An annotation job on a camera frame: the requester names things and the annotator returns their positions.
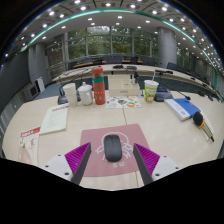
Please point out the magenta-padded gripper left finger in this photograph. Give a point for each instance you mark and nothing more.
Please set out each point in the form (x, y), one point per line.
(77, 156)

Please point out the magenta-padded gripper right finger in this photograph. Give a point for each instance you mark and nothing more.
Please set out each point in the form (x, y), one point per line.
(146, 158)

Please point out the black computer mouse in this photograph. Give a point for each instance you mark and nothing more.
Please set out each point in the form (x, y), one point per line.
(113, 148)

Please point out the pink mouse pad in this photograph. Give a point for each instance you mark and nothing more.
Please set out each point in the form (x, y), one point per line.
(93, 136)

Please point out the red and white leaflet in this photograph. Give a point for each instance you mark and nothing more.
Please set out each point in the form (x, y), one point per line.
(29, 146)

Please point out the colourful sticker sheet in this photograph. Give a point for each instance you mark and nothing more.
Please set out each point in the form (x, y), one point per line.
(123, 102)

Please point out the white lidded mug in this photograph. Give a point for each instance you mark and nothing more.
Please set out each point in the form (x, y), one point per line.
(85, 96)

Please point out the white paper cup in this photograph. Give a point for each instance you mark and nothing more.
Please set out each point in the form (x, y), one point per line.
(70, 95)

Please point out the black handheld microphone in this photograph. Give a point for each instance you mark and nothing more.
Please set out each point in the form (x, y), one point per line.
(198, 118)

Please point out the blue and white book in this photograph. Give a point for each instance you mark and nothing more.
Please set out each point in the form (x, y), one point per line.
(186, 106)

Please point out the green printed paper drink cup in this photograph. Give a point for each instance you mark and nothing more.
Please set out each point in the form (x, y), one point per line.
(150, 92)

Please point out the red drink bottle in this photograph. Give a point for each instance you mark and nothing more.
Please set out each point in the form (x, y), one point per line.
(98, 88)

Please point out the long curved conference desk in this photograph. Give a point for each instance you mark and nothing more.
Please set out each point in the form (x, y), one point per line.
(106, 68)

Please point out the group of dark office chairs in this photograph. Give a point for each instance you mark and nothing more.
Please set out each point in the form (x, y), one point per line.
(173, 65)

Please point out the group of ceiling lights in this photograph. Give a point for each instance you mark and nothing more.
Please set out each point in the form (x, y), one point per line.
(119, 17)

